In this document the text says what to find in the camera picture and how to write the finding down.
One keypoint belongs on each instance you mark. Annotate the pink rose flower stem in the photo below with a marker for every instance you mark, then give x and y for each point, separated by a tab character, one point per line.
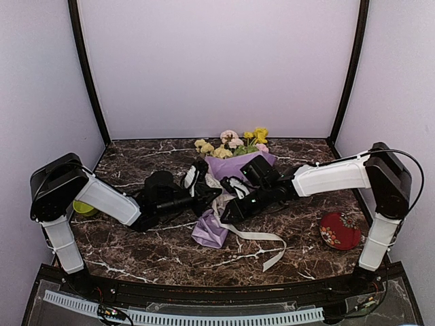
238	145

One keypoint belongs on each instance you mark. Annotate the lime green bowl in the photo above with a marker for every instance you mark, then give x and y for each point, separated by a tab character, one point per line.
84	209

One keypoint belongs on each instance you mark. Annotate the pink purple wrapping paper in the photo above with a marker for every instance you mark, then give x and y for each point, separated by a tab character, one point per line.
210	230

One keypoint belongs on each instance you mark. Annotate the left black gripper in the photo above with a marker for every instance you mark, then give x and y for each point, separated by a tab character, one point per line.
203	200

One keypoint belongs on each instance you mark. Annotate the red floral dish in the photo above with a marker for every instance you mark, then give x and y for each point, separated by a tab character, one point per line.
340	231

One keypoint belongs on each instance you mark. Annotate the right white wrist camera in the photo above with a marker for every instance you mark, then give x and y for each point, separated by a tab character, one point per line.
235	187

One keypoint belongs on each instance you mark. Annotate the yellow fuzzy poppy stem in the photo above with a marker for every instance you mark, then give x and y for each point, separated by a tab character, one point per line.
258	136

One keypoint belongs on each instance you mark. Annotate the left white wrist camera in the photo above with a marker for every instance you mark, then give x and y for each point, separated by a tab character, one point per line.
195	177

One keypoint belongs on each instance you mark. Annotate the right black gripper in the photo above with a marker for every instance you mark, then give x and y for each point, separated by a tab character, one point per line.
236	210

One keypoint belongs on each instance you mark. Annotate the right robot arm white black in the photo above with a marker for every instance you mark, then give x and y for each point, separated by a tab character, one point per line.
377	169

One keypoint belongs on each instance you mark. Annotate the right black frame post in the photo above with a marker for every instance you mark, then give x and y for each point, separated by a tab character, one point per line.
351	71

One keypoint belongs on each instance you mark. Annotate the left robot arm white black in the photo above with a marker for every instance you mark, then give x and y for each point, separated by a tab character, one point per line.
67	182

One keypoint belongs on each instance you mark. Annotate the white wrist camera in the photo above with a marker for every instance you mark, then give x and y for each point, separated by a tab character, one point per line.
235	187
195	177

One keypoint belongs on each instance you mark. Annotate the white slotted cable duct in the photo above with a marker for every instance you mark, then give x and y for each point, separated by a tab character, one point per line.
174	314

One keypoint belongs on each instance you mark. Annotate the black front table rail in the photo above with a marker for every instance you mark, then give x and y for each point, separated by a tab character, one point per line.
111	290

